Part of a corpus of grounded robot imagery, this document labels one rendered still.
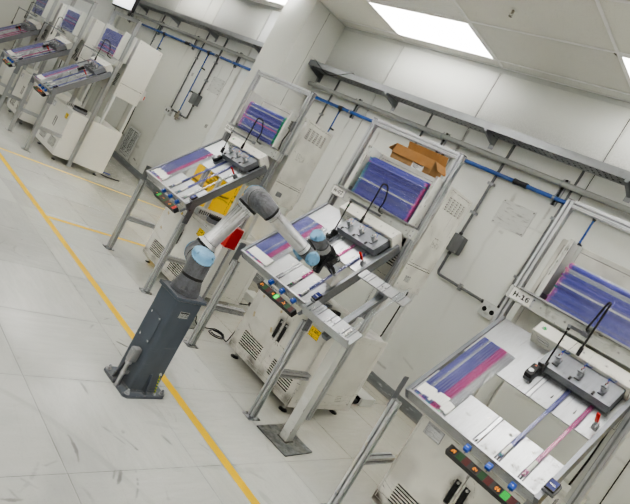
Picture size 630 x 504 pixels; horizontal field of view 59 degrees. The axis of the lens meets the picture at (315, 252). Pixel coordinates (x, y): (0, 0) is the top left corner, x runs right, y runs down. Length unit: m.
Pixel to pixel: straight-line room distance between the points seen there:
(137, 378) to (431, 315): 2.77
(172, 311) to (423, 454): 1.42
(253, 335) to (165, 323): 1.11
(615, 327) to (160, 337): 2.10
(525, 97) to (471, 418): 3.26
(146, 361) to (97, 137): 4.79
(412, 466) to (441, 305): 2.11
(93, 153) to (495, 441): 5.95
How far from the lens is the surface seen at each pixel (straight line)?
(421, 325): 4.89
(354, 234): 3.39
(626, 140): 4.77
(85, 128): 7.18
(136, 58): 7.23
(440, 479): 2.94
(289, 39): 6.47
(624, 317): 2.84
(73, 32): 8.47
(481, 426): 2.58
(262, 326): 3.69
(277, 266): 3.35
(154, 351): 2.82
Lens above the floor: 1.36
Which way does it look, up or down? 7 degrees down
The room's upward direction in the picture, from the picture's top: 30 degrees clockwise
